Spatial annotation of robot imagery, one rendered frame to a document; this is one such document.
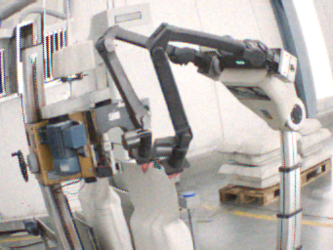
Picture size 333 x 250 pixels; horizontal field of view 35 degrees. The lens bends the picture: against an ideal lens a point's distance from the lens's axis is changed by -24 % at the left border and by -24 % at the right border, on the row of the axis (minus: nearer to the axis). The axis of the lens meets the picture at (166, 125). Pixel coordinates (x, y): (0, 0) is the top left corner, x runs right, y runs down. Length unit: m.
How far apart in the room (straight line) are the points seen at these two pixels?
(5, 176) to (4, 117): 0.61
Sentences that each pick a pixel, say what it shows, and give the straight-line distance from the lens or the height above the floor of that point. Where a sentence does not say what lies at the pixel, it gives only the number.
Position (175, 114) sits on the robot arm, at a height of 1.32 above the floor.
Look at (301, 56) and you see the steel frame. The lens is 8.68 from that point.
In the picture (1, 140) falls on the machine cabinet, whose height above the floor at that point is 1.04.
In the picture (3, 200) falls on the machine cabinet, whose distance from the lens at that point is 5.79.
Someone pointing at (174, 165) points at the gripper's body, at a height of 1.12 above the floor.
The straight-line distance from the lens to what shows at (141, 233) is 2.98.
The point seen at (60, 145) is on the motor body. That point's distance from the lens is 2.86.
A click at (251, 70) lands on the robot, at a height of 1.42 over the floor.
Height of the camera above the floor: 1.59
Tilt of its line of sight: 7 degrees down
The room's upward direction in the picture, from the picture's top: 10 degrees counter-clockwise
